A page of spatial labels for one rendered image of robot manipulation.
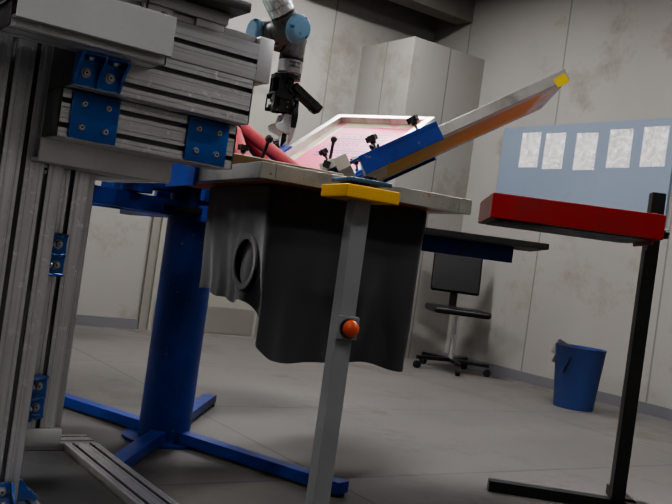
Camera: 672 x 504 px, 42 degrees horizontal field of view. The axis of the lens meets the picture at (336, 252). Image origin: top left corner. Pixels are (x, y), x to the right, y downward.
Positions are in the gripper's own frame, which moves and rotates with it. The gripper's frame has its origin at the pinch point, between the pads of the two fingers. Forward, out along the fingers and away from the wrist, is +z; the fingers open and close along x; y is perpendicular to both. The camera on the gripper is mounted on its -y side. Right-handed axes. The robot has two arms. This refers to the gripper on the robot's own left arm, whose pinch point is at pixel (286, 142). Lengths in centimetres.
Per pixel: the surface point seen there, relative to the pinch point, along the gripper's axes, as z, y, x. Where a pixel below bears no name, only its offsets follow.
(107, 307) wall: 98, -47, -450
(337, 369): 56, 13, 79
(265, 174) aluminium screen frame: 16, 28, 60
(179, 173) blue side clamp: 14.6, 30.6, -3.5
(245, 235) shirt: 30, 23, 38
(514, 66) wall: -154, -356, -380
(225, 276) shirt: 42, 21, 21
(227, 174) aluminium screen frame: 15.7, 29.5, 37.2
